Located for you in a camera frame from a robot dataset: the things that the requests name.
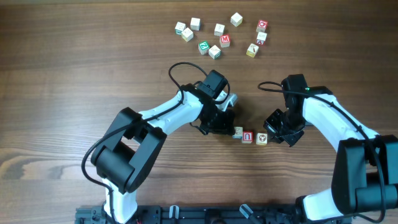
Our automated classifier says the soccer ball yellow block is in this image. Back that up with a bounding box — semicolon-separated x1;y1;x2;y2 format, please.
256;133;267;145

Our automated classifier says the blue letter H block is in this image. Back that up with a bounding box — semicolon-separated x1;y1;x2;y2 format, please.
233;126;243;139

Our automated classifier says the red letter U block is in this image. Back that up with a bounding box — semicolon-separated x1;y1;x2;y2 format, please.
242;131;253;144

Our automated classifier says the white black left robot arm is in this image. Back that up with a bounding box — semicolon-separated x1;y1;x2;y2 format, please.
87;83;238;223

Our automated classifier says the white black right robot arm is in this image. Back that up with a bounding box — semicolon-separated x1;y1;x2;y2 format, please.
264;84;397;223

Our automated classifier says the green letter V block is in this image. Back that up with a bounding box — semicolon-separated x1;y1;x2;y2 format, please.
208;45;221;60

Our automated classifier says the green letter Z block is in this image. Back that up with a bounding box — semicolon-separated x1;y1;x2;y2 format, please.
198;40;210;55

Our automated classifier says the yellow bottle picture block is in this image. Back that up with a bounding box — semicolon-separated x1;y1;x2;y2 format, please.
246;44;259;58

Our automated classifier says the red letter M block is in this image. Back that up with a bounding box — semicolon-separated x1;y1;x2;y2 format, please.
220;34;231;48

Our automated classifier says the yellow edged letter block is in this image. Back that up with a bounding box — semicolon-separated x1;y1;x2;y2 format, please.
181;27;194;42

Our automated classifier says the green edged white block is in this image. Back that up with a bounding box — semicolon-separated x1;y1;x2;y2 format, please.
214;24;225;37

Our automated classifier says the red letter A block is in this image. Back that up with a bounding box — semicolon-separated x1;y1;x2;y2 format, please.
256;32;267;45

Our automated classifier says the blue edged white block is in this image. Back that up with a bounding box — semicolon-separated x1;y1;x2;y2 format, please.
190;17;201;30

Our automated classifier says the teal edged white block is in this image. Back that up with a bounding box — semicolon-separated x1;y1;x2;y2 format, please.
175;22;187;35

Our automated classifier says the yellow letter S block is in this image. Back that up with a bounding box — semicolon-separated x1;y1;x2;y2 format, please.
230;12;243;27

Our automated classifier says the red letter Q block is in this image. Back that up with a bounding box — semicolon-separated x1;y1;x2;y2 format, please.
256;20;268;32

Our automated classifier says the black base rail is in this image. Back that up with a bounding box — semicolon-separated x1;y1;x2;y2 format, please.
74;203;299;224

